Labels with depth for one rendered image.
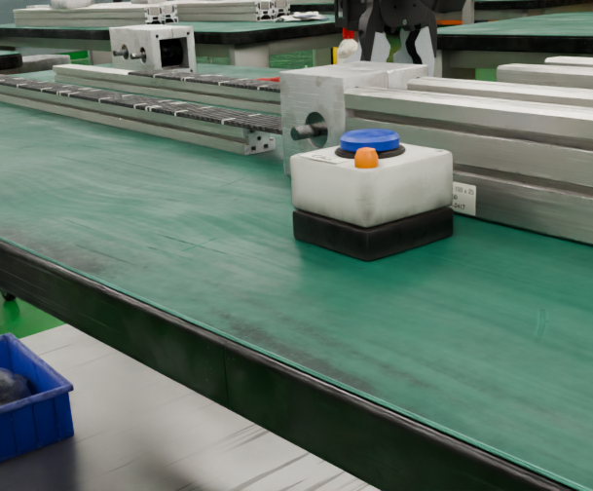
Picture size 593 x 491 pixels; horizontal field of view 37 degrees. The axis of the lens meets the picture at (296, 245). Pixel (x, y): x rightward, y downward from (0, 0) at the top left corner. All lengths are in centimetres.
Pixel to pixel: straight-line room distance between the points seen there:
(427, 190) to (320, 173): 7
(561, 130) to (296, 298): 21
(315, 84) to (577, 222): 28
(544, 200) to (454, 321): 17
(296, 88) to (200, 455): 83
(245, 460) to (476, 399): 108
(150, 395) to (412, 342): 128
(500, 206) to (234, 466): 89
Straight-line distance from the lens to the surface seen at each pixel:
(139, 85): 154
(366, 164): 55
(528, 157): 61
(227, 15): 398
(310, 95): 77
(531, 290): 51
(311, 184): 59
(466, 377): 41
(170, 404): 165
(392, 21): 101
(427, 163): 58
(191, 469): 144
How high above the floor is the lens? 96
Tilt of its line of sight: 17 degrees down
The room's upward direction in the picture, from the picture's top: 3 degrees counter-clockwise
